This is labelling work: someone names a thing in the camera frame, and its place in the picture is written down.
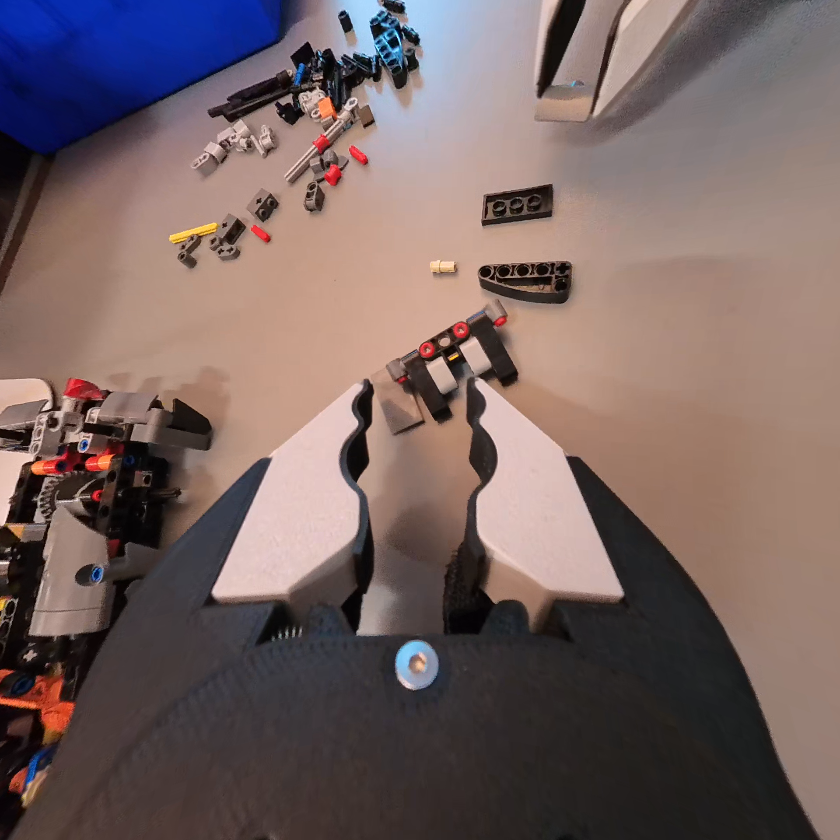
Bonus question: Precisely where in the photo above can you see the blue plastic bin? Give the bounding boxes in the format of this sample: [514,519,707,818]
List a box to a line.
[0,0,283,155]

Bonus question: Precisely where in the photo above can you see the black curved lego beam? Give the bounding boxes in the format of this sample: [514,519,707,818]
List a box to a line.
[477,260,573,305]

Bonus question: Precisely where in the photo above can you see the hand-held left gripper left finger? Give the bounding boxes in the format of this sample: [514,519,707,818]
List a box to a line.
[210,379,376,614]

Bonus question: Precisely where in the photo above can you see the cluster of black lego beams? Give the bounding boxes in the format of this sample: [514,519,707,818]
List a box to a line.
[338,0,422,89]

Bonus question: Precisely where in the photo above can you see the small black lego assembly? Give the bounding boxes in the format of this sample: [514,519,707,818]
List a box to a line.
[371,298,519,435]

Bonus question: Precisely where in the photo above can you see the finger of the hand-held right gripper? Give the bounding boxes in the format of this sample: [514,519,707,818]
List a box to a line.
[592,0,700,120]
[533,0,621,124]

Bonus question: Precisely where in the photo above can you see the long grey lego axle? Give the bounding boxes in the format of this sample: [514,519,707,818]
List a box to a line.
[283,98,361,185]

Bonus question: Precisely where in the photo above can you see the cluster of light grey connectors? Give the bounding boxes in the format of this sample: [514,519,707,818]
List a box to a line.
[190,120,278,177]

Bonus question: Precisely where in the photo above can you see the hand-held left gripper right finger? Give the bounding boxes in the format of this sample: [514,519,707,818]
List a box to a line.
[446,377,626,631]

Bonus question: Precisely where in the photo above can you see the cluster of dark grey connectors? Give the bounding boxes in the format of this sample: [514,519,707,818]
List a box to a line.
[174,150,349,270]

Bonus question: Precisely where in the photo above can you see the pile of black lego pieces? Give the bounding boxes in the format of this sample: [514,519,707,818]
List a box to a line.
[206,41,378,129]

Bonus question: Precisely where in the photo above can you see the white book stand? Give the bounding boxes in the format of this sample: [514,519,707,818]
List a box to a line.
[0,377,59,526]

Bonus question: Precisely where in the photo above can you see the partly built lego car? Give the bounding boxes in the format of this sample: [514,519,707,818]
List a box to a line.
[0,375,214,815]

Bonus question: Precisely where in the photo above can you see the black lego plate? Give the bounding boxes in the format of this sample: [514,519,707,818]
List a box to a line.
[481,184,554,227]

